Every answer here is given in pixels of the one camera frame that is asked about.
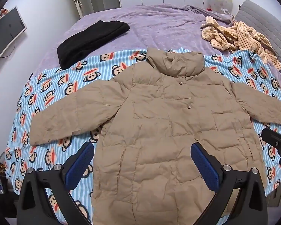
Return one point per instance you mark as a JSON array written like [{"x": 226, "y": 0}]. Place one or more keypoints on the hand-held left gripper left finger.
[{"x": 83, "y": 163}]

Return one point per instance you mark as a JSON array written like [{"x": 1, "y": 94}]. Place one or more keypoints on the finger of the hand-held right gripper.
[{"x": 272, "y": 136}]

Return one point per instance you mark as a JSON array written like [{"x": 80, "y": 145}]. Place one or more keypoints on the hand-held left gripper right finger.
[{"x": 202, "y": 163}]

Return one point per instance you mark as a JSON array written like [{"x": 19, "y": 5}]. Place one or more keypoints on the tan puffer jacket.
[{"x": 154, "y": 121}]

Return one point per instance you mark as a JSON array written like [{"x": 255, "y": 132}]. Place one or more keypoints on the monkey print striped blanket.
[{"x": 49, "y": 93}]

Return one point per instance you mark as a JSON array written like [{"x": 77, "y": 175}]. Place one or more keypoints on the beige striped garment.
[{"x": 245, "y": 37}]

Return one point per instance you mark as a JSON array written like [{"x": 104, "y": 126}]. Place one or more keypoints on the grey padded headboard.
[{"x": 260, "y": 16}]

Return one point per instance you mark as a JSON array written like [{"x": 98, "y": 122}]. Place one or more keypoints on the black folded garment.
[{"x": 91, "y": 39}]

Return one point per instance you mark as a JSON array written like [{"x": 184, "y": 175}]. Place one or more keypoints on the purple bed cover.
[{"x": 166, "y": 25}]

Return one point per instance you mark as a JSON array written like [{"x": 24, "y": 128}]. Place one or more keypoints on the orange decorations on monitor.
[{"x": 2, "y": 12}]

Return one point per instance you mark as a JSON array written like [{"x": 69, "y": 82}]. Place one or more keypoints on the wall-mounted curved monitor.
[{"x": 7, "y": 32}]

